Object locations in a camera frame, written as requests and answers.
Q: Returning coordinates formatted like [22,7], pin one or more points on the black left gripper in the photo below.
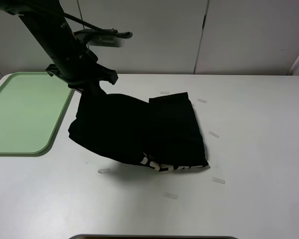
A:
[81,72]

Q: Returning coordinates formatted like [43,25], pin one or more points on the black short sleeve t-shirt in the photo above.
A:
[162,133]

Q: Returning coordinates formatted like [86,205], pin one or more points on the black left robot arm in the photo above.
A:
[46,22]

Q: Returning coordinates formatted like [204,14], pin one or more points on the light green plastic tray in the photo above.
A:
[32,106]

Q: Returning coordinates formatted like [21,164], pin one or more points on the white tape marker near left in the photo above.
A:
[104,171]

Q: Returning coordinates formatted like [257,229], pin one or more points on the white tape marker near centre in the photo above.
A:
[171,196]

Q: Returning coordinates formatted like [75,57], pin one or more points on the white tape marker near right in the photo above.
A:
[217,180]

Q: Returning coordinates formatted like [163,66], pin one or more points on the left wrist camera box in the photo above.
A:
[109,38]

